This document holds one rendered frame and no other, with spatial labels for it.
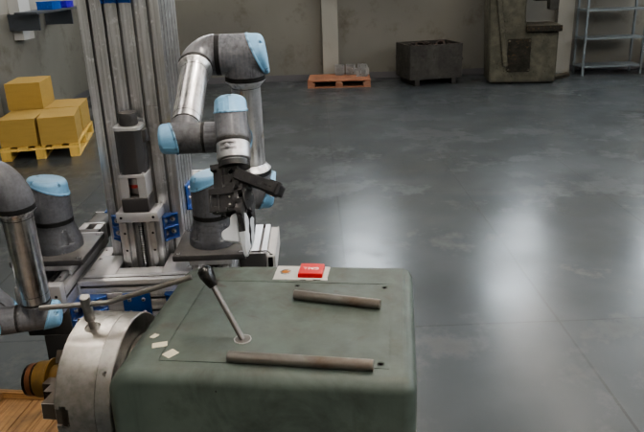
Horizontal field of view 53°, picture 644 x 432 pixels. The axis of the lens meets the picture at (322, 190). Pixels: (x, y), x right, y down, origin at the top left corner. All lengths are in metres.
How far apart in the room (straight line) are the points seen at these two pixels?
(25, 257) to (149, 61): 0.71
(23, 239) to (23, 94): 7.15
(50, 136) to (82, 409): 6.90
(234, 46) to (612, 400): 2.48
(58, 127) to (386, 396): 7.27
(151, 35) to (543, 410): 2.39
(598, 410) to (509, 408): 0.40
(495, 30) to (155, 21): 10.17
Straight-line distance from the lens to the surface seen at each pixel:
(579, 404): 3.40
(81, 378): 1.49
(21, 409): 1.98
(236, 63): 1.85
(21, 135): 8.34
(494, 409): 3.28
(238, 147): 1.42
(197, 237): 2.05
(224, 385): 1.26
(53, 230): 2.14
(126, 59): 2.14
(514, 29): 12.00
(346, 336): 1.34
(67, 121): 8.20
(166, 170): 2.19
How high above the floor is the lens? 1.95
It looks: 19 degrees down
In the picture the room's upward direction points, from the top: 2 degrees counter-clockwise
